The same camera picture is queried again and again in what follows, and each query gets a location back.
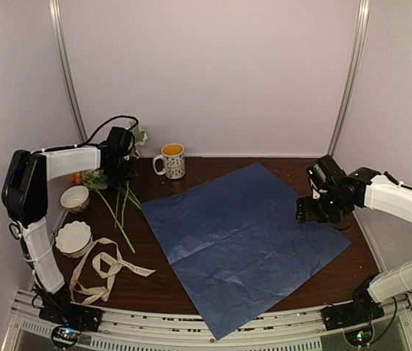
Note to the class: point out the front aluminium frame rail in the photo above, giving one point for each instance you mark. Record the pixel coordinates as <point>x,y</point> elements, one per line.
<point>302,329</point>

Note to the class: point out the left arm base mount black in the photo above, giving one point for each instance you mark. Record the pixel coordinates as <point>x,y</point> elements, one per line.
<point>69,320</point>

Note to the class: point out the cream printed ribbon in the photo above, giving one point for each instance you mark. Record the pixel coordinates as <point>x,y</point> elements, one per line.
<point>107,267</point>

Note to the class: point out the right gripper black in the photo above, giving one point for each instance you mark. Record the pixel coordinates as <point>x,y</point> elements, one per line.
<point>306,213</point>

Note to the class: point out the floral mug yellow inside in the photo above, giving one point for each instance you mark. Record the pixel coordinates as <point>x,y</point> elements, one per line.
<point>170,162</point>

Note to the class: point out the right vertical aluminium rail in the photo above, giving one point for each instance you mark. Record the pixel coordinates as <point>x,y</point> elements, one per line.
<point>359,40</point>

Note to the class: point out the round white bowl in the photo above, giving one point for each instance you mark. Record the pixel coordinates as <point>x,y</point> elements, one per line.
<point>75,199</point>

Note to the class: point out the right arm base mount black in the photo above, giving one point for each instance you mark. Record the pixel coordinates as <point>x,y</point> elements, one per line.
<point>361,310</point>

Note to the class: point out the blue tissue paper sheet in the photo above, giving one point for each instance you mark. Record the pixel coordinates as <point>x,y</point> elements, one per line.
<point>236,247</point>

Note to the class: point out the pink fake flower stem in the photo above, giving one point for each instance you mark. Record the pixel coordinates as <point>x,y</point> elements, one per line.
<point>140,137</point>

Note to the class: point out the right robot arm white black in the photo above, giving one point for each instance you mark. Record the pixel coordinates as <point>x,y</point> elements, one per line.
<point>383,206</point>

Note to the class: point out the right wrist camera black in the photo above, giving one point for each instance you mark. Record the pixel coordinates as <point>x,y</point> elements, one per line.
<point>324,176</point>

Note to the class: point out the left vertical aluminium rail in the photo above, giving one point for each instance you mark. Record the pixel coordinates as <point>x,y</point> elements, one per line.
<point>69,85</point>

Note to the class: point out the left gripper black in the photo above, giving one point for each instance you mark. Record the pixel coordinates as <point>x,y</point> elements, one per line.
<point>133,172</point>

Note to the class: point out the vertical aluminium rail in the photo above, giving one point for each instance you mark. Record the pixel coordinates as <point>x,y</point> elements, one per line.
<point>359,40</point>
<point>69,85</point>

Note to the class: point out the orange fake flower stem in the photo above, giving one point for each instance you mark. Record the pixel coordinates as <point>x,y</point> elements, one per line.
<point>77,178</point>

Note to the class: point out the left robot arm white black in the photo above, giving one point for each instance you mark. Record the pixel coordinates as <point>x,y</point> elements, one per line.
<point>24,193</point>

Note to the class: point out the scalloped white bowl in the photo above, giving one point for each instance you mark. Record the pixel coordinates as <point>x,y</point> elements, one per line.
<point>74,239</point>

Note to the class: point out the white hydrangea fake flower bunch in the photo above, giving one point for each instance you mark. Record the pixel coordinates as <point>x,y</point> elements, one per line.
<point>96,181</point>

